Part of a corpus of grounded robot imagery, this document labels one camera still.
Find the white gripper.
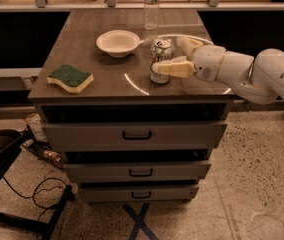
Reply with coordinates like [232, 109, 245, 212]
[151, 36, 226, 82]

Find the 7up soda can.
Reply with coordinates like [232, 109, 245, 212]
[150, 38, 175, 84]

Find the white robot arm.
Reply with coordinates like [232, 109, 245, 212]
[151, 36, 284, 104]

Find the clear plastic water bottle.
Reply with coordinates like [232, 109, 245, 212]
[144, 0, 160, 30]

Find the white bowl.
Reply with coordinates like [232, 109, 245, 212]
[96, 30, 140, 58]

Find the grey drawer cabinet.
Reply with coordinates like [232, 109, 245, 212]
[29, 9, 235, 189]

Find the middle drawer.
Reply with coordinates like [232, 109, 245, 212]
[64, 161, 211, 183]

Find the drawer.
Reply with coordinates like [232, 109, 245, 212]
[64, 161, 211, 183]
[44, 121, 227, 152]
[78, 184, 199, 203]

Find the green yellow sponge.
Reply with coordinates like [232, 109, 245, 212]
[47, 65, 94, 94]

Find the bottom drawer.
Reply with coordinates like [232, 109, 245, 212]
[78, 184, 199, 203]

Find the top drawer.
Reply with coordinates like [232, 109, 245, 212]
[44, 121, 227, 152]

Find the snack bag on floor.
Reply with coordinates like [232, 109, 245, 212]
[24, 113, 48, 143]

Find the blue tape cross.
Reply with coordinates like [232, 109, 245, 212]
[122, 203, 159, 240]

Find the dark snack packet on floor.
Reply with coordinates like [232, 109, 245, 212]
[22, 140, 63, 169]

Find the black cable on floor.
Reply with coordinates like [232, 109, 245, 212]
[1, 175, 70, 240]

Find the black chair frame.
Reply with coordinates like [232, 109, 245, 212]
[0, 115, 75, 240]

